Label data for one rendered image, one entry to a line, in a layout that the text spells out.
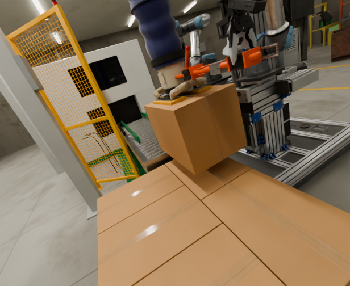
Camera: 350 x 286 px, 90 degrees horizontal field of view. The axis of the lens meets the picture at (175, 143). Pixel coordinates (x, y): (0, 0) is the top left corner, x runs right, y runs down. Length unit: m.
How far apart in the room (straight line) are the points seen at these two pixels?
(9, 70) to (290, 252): 2.31
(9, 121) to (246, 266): 11.70
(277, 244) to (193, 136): 0.58
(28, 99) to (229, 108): 1.80
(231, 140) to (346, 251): 0.64
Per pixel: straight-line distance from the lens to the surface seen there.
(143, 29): 1.17
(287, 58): 1.79
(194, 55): 1.80
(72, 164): 2.23
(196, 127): 0.94
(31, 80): 2.13
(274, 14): 1.27
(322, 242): 0.89
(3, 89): 4.48
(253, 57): 0.67
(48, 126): 2.16
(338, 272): 0.84
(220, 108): 1.01
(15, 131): 11.94
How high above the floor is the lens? 1.25
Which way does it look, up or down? 22 degrees down
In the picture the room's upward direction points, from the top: 19 degrees counter-clockwise
